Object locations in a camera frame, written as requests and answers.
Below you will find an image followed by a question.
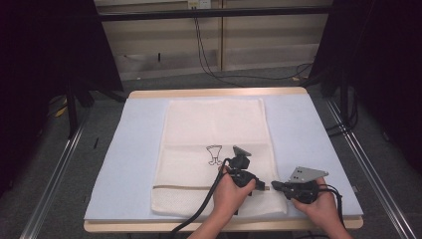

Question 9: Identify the aluminium rail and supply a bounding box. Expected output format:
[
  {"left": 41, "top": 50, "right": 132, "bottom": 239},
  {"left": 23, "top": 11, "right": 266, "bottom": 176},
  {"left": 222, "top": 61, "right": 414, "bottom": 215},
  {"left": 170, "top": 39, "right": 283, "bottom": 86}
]
[
  {"left": 323, "top": 98, "right": 418, "bottom": 239},
  {"left": 19, "top": 122, "right": 88, "bottom": 239}
]

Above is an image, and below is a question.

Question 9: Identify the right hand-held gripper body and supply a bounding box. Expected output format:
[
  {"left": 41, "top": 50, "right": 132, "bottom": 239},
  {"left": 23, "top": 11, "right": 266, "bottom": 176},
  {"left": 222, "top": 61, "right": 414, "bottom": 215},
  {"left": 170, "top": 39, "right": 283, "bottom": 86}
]
[{"left": 284, "top": 165, "right": 329, "bottom": 205}]

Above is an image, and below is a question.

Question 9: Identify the person's right hand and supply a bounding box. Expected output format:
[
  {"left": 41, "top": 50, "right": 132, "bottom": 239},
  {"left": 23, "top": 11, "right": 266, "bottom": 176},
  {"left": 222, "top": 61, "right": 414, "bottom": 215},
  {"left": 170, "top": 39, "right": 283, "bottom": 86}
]
[{"left": 292, "top": 176, "right": 340, "bottom": 227}]

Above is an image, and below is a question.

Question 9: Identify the light blue foam mat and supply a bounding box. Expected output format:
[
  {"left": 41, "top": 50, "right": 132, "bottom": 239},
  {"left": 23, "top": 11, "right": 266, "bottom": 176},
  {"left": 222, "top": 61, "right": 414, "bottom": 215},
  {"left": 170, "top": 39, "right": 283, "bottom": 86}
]
[{"left": 84, "top": 94, "right": 364, "bottom": 223}]

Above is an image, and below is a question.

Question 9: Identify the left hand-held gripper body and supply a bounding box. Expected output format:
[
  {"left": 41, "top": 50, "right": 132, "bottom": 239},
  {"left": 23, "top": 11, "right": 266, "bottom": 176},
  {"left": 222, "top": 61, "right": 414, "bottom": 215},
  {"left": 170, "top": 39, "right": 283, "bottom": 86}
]
[{"left": 228, "top": 144, "right": 259, "bottom": 188}]

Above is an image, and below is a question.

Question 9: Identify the long black floor cable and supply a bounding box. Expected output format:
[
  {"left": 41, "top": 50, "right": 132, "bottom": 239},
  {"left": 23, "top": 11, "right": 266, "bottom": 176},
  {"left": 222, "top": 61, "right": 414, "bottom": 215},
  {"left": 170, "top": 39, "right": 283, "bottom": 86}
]
[{"left": 193, "top": 16, "right": 314, "bottom": 89}]

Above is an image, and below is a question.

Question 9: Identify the small yellow object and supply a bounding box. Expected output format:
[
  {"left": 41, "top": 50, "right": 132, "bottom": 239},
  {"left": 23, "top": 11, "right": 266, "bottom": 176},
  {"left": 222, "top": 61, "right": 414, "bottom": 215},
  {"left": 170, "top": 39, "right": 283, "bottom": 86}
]
[{"left": 54, "top": 105, "right": 70, "bottom": 119}]

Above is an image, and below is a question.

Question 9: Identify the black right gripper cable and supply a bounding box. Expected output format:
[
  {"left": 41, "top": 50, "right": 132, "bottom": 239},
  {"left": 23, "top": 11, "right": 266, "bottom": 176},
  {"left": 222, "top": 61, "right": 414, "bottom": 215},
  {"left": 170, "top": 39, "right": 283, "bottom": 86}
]
[{"left": 317, "top": 183, "right": 346, "bottom": 231}]

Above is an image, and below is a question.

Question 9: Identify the white wall outlet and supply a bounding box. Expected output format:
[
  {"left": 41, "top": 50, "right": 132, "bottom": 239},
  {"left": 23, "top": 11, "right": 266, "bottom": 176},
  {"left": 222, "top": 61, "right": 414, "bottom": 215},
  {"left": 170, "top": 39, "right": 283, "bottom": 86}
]
[{"left": 187, "top": 0, "right": 213, "bottom": 10}]

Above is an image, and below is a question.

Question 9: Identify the black metal stand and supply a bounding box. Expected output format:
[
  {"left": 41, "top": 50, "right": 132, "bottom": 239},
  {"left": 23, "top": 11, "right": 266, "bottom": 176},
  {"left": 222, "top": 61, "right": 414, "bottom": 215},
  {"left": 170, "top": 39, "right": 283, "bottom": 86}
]
[{"left": 65, "top": 79, "right": 127, "bottom": 140}]

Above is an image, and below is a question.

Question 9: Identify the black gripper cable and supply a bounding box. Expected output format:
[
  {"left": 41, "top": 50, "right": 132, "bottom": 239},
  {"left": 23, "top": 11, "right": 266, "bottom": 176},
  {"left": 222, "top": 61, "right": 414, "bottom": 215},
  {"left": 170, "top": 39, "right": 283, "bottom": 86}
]
[
  {"left": 169, "top": 157, "right": 231, "bottom": 239},
  {"left": 317, "top": 183, "right": 346, "bottom": 231}
]

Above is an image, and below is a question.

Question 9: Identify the person's left hand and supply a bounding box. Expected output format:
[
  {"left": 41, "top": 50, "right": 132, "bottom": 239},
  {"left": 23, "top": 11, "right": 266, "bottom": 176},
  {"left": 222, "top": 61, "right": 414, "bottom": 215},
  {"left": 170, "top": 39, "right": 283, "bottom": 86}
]
[{"left": 212, "top": 164, "right": 258, "bottom": 221}]

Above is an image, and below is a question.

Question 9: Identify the black horizontal bar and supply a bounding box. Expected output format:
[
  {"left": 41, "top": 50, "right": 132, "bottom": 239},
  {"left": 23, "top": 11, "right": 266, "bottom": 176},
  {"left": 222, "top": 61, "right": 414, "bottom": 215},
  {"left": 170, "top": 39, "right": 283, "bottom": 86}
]
[{"left": 99, "top": 5, "right": 332, "bottom": 23}]

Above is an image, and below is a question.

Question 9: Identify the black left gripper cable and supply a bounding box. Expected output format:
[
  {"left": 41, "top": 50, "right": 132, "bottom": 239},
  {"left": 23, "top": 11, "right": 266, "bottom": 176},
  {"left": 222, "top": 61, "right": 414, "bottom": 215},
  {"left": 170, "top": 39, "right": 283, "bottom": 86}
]
[{"left": 169, "top": 157, "right": 231, "bottom": 239}]

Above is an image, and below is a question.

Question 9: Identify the bundle of black cables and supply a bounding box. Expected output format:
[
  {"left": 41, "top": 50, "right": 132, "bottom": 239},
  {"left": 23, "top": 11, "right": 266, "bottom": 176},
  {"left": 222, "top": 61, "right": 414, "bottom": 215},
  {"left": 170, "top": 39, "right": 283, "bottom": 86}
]
[{"left": 325, "top": 89, "right": 360, "bottom": 139}]

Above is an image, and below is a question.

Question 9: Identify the black curtain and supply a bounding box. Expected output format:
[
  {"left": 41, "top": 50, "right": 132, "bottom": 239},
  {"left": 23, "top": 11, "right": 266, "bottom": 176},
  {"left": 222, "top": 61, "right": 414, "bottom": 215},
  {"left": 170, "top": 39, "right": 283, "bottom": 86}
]
[
  {"left": 308, "top": 0, "right": 422, "bottom": 175},
  {"left": 0, "top": 0, "right": 124, "bottom": 200}
]

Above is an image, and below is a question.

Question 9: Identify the cream white towel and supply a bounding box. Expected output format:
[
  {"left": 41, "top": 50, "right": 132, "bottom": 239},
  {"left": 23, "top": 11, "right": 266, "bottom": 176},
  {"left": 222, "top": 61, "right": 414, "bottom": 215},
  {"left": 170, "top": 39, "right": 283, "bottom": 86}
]
[{"left": 150, "top": 98, "right": 289, "bottom": 219}]

